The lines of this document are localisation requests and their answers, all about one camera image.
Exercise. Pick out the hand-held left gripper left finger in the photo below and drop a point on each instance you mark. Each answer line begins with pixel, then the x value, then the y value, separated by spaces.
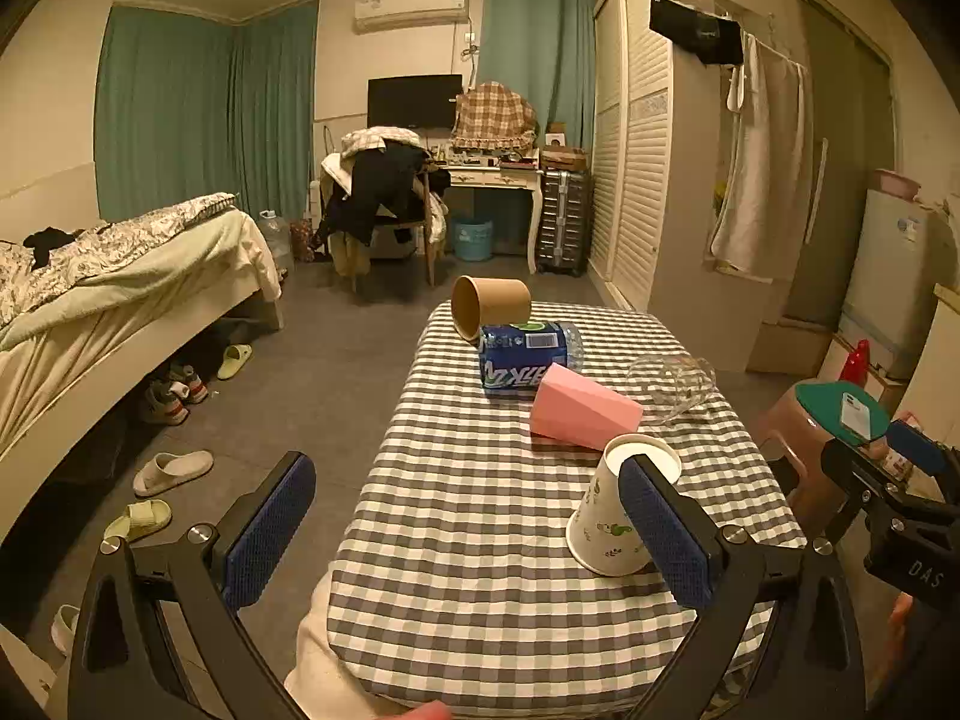
pixel 270 532

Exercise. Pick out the narrow green curtain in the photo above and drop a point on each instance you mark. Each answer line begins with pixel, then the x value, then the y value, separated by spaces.
pixel 536 37

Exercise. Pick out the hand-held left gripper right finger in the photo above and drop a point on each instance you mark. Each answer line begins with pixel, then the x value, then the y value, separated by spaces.
pixel 664 532

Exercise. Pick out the white air conditioner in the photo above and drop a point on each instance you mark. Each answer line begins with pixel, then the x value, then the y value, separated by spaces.
pixel 411 9

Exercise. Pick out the white printed paper cup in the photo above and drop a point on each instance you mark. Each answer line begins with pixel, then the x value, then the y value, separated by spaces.
pixel 607 517

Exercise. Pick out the person's right hand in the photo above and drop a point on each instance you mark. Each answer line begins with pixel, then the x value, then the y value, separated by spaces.
pixel 901 637

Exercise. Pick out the black garment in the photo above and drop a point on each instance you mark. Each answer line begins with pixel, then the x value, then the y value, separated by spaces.
pixel 49 244

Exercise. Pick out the wooden chair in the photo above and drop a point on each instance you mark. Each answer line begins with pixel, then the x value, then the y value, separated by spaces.
pixel 429 240

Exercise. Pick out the chair piled with clothes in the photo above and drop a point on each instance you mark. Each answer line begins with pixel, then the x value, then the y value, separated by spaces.
pixel 375 187

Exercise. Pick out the dark door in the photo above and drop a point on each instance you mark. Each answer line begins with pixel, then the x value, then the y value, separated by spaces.
pixel 840 165

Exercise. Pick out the wide green curtain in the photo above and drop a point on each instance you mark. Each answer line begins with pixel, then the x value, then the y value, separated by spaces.
pixel 180 112

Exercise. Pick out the yellow slipper foreground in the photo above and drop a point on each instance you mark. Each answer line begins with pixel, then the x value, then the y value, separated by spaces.
pixel 139 519

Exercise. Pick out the pink plastic stool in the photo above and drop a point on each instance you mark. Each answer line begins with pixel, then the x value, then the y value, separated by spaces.
pixel 795 435

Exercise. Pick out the clear glass cup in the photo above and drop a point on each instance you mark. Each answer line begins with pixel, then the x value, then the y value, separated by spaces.
pixel 671 386

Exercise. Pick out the black monitor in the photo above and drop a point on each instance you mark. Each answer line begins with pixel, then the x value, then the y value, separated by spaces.
pixel 412 101

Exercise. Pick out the grey sneaker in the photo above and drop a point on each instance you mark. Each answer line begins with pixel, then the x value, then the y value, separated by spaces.
pixel 161 405
pixel 191 384

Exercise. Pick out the white phone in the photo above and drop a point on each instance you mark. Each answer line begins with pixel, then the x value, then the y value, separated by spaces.
pixel 862 412

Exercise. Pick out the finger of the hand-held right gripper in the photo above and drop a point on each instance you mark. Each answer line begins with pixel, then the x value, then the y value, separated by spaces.
pixel 851 469
pixel 919 450

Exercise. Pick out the pale slipper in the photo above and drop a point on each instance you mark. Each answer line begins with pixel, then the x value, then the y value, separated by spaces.
pixel 64 626

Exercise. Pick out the large water jug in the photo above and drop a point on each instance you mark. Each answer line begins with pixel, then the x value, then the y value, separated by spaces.
pixel 276 240

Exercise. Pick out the green round board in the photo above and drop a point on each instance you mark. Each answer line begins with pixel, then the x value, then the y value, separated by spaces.
pixel 821 405

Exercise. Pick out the bed with beige sheet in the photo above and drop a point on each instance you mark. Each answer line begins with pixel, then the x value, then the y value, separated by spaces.
pixel 112 360

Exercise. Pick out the blue label water bottle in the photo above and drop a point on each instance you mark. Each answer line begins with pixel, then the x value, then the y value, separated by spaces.
pixel 517 360

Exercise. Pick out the grey patterned blanket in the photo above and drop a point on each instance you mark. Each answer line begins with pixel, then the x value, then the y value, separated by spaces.
pixel 127 240

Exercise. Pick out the white cloth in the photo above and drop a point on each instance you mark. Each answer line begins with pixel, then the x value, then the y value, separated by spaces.
pixel 315 660

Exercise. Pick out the white hanging towel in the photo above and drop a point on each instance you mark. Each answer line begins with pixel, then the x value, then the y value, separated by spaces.
pixel 757 157

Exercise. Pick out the brown paper cup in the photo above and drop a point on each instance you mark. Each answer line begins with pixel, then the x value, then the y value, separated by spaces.
pixel 491 304

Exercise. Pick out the black hanging cloth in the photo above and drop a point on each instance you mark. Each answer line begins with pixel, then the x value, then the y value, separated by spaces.
pixel 697 34

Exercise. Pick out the blue waste bin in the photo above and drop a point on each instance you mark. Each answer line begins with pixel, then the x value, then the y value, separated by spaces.
pixel 472 240

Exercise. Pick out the red bottle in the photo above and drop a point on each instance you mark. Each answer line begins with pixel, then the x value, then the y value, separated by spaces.
pixel 855 364

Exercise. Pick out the white louvred wardrobe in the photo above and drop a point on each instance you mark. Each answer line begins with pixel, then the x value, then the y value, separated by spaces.
pixel 645 165

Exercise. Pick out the dark suitcase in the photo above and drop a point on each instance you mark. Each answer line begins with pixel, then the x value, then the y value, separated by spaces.
pixel 562 221

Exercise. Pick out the pink plastic cup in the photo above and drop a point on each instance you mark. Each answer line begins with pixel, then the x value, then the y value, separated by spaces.
pixel 581 409

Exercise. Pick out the checkered cloth table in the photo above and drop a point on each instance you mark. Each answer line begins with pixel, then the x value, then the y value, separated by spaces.
pixel 465 540

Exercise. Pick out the cardboard box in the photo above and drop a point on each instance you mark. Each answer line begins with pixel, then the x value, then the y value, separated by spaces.
pixel 564 154

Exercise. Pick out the plaid cloth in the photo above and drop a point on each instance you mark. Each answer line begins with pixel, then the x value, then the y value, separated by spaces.
pixel 495 116

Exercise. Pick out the white desk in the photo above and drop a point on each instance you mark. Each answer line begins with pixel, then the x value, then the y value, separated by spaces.
pixel 495 180

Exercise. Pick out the yellow slipper near bed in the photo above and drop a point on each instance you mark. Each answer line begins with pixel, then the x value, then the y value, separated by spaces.
pixel 235 361

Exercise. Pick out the small white fridge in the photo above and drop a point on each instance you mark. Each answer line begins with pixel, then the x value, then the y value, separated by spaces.
pixel 892 277

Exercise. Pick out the white slipper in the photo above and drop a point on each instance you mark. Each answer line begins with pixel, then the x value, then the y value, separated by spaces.
pixel 172 471

